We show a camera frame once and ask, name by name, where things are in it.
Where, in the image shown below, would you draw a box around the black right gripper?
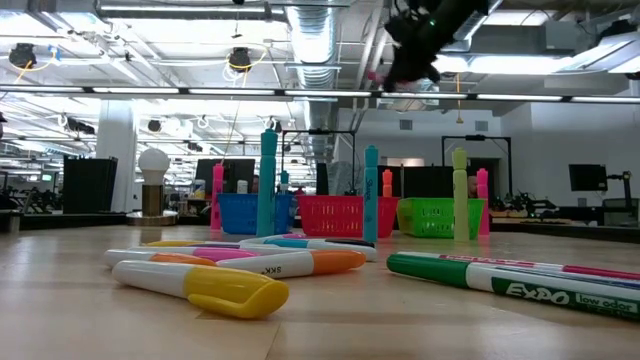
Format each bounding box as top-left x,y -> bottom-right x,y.
382,9 -> 442,93

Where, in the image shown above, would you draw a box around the teal Sharpie highlighter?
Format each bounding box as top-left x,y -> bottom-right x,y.
256,128 -> 279,238
362,144 -> 380,244

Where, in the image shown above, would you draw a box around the light green Sharpie highlighter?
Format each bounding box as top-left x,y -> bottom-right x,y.
451,146 -> 470,243

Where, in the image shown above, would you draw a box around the pink highlighter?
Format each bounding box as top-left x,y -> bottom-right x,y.
475,167 -> 490,237
209,162 -> 225,232

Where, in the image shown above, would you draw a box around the black monitor on arm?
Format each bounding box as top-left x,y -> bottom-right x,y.
568,163 -> 609,193

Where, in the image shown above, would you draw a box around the green plastic basket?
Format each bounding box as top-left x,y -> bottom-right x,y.
396,197 -> 487,239

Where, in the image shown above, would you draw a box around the red plastic basket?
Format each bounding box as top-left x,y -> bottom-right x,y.
296,194 -> 400,239

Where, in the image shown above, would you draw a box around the long ceiling light bar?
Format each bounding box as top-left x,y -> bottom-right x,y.
0,84 -> 640,104

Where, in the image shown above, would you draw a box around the black background robot arms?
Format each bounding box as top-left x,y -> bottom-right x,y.
492,191 -> 560,220

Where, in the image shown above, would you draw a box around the white marker black cap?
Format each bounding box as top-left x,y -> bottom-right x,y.
323,237 -> 377,249

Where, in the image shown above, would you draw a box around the black computer monitor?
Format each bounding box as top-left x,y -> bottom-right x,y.
194,158 -> 257,196

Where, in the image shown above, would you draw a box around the thin green Expo marker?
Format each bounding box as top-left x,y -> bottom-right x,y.
385,252 -> 640,322

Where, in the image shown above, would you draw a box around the white marker teal cap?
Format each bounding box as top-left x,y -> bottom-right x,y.
238,234 -> 380,263

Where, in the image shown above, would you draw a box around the blue plastic basket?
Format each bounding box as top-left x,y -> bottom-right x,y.
217,192 -> 296,236

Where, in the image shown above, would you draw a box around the white marker orange cap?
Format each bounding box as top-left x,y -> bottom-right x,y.
215,248 -> 368,280
103,248 -> 220,269

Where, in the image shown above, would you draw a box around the light bulb lamp brass base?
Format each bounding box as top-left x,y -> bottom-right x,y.
124,147 -> 180,227

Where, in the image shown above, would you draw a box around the thin red Expo marker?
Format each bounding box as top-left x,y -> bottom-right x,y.
397,250 -> 640,282

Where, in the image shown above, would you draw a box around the white marker yellow cap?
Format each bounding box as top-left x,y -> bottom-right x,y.
143,239 -> 207,249
110,259 -> 291,321

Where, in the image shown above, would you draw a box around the black partition panel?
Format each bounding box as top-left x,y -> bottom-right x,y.
62,155 -> 119,215

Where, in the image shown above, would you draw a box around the black camera frame stand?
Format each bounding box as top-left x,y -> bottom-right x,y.
280,128 -> 357,197
440,133 -> 513,201

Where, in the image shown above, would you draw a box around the black ceiling cable reel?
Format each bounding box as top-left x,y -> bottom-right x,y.
7,42 -> 39,69
227,46 -> 254,74

